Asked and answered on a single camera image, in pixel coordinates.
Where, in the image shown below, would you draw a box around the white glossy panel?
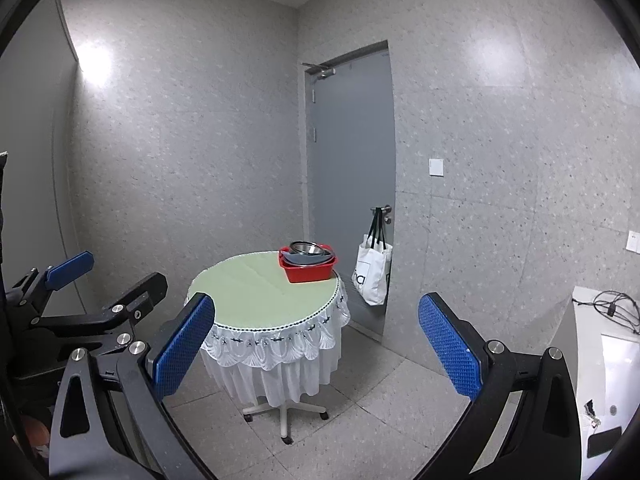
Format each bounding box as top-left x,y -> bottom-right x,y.
582,332 -> 640,471

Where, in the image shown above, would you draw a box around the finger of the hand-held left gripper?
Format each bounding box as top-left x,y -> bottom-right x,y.
2,251 -> 95,328
32,271 -> 169,356

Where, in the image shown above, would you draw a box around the black cables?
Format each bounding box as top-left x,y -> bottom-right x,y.
572,290 -> 640,336

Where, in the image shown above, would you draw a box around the white desk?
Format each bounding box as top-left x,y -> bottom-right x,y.
550,285 -> 640,476

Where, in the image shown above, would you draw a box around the large steel bowl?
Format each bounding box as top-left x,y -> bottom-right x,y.
289,241 -> 331,256

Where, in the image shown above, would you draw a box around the black flat device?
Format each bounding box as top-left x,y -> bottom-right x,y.
587,426 -> 623,459

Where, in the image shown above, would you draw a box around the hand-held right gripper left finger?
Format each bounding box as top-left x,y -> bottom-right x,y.
48,292 -> 216,480

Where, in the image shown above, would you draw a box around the round table with tablecloth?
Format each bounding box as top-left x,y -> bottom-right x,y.
185,251 -> 351,409

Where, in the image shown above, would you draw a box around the grey door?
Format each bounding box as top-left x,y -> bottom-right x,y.
304,40 -> 397,347

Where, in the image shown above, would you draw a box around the white tote bag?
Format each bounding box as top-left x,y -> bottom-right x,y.
351,207 -> 393,307

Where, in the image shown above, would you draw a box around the blue bowl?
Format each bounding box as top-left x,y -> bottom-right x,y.
282,252 -> 335,267

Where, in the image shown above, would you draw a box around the metal door closer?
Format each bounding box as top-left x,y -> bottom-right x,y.
301,61 -> 337,79

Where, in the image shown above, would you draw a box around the red plastic basin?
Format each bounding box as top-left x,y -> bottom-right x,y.
278,243 -> 339,284

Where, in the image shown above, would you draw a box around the white wheeled table base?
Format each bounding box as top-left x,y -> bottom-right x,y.
242,394 -> 329,444

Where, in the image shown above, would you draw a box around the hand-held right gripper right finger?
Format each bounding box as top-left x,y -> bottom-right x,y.
417,292 -> 584,480

